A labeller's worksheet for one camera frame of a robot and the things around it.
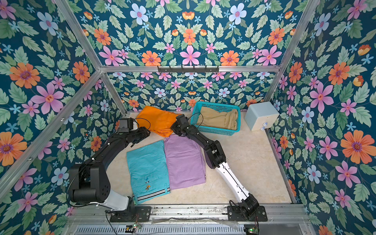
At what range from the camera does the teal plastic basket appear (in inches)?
40.5

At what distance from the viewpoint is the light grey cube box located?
997mm

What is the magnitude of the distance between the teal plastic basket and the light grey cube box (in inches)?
3.7
